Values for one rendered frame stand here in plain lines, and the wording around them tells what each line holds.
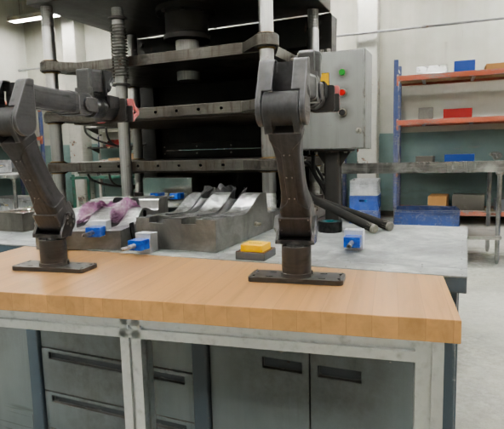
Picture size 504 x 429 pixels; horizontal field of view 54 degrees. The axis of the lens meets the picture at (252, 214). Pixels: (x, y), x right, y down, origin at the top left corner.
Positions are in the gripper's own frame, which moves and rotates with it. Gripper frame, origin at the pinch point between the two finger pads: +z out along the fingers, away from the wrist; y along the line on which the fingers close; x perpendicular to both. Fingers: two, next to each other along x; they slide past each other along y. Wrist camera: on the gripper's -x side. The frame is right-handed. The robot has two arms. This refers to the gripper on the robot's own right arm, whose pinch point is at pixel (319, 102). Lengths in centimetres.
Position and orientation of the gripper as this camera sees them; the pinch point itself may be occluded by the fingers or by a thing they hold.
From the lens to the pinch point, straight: 140.8
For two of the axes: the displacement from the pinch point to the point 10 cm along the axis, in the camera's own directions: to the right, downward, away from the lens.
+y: -9.6, -0.1, 2.7
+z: 2.7, -1.1, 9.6
